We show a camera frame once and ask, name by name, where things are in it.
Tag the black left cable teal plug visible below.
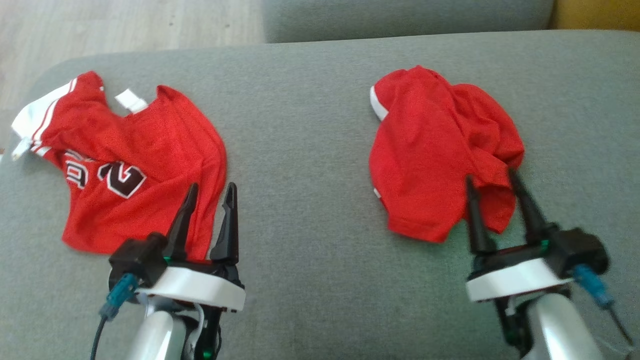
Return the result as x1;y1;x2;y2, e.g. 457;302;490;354
89;273;139;360

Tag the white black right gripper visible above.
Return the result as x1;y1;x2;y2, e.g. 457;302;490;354
464;167;574;303

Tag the black right cable blue plug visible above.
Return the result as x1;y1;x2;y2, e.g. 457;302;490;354
572;264;634;347

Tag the grey fabric sofa backrest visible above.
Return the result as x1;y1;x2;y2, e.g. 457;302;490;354
262;0;556;44

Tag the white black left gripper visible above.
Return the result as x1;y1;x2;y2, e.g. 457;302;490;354
135;182;247;313

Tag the yellow cushion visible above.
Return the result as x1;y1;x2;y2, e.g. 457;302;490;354
547;0;640;32

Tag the red basketball shorts white band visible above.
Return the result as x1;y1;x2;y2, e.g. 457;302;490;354
368;65;526;244

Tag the red number 23 basketball jersey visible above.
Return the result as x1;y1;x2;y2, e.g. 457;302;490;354
11;70;228;261

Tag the grey fabric sofa seat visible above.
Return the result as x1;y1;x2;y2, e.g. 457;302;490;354
0;29;640;360

